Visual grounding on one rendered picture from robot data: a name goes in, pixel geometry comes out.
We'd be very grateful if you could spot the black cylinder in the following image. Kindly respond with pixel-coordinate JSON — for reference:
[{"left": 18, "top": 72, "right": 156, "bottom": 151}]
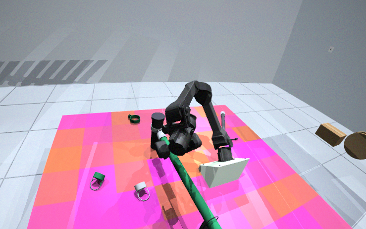
[{"left": 151, "top": 112, "right": 165, "bottom": 150}]

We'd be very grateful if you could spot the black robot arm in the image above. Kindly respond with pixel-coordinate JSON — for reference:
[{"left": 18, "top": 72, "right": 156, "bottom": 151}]
[{"left": 162, "top": 81, "right": 235, "bottom": 162}]

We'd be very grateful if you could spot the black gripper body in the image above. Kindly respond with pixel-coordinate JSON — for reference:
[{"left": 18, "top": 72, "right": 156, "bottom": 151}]
[{"left": 154, "top": 133, "right": 202, "bottom": 159}]

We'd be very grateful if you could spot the green ring clamp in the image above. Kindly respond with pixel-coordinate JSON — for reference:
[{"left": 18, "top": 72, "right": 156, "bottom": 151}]
[{"left": 128, "top": 114, "right": 140, "bottom": 123}]

